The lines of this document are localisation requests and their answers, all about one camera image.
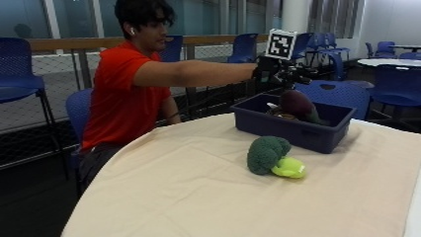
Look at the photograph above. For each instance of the person in red shirt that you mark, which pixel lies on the person in red shirt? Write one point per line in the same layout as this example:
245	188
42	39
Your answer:
123	98

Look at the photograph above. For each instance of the blue chair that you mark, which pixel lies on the blue chair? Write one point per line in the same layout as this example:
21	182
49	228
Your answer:
398	87
384	48
341	97
79	112
243	47
325	44
21	75
174	49

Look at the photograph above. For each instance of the green broccoli plush toy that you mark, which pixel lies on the green broccoli plush toy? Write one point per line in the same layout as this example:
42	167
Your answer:
267	156

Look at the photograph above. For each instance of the blue plastic bin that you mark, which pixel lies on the blue plastic bin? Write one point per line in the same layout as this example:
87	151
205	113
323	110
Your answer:
290	131

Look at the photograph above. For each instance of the purple eggplant plush toy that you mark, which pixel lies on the purple eggplant plush toy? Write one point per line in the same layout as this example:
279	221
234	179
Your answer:
299	104

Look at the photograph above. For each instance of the white marker cube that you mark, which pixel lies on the white marker cube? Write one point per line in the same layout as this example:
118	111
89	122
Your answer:
281	44

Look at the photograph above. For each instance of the white column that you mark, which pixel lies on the white column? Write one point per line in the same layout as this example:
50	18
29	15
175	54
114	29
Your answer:
297	15

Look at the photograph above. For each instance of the white round table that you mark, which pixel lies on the white round table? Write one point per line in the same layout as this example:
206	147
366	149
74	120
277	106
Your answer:
391	62
408	47

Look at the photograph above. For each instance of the beige tablecloth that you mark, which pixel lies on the beige tablecloth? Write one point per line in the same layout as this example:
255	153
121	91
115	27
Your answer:
211	191

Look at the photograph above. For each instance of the white earbud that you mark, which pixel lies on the white earbud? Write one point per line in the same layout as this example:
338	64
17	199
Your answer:
131	31

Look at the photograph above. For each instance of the wooden railing with mesh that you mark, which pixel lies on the wooden railing with mesh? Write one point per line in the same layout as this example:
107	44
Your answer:
79	43

